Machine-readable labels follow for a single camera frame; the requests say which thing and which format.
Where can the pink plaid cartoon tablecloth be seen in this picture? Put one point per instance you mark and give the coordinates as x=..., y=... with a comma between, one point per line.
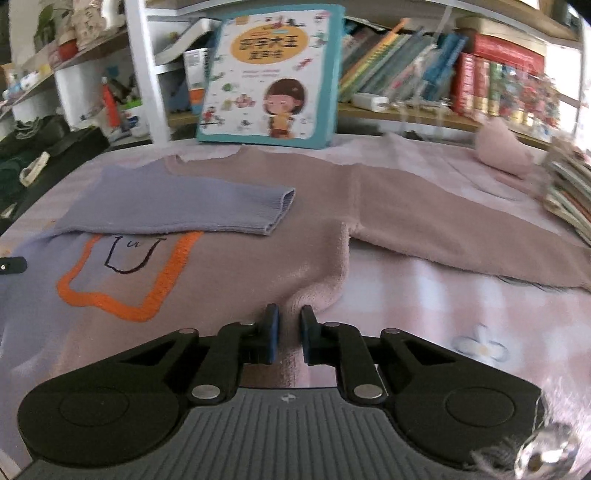
x=438, y=300

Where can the cartoon children's sound book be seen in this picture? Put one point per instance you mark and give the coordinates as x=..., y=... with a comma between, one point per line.
x=258, y=92

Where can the stack of thin booklets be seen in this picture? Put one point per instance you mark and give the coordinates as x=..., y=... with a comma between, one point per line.
x=570, y=194

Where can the row of colourful books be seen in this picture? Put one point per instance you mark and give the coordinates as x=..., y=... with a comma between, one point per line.
x=485, y=83

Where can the white and orange carton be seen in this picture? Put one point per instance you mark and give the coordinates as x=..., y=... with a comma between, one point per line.
x=196, y=78

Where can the red round doll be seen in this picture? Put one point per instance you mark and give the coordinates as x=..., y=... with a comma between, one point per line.
x=67, y=50

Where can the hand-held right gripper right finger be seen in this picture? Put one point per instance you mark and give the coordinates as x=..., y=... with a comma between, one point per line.
x=307, y=333

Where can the dark green cloth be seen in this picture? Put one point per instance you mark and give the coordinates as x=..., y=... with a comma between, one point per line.
x=9, y=184

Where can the white wooden bookshelf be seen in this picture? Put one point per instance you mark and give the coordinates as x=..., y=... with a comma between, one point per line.
x=147, y=92

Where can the white rabbit decoration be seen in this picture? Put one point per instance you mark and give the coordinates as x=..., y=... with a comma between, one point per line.
x=87, y=23

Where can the thick open book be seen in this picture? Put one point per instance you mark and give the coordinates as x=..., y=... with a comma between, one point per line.
x=184, y=44

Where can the purple and beige sweater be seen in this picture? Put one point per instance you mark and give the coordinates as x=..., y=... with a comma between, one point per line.
x=258, y=258

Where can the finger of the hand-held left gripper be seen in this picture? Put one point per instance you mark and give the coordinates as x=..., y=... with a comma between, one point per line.
x=14, y=266

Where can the white power adapter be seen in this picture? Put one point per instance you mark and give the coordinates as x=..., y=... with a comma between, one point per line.
x=369, y=101

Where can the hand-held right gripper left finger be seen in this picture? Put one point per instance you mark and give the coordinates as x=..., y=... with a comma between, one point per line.
x=273, y=333

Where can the white tin with green lid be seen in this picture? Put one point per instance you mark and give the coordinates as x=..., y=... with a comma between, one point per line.
x=131, y=119

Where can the black box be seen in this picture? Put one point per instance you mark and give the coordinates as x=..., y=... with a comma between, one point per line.
x=69, y=157

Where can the pink plush toy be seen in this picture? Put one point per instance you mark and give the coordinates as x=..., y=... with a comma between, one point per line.
x=501, y=147

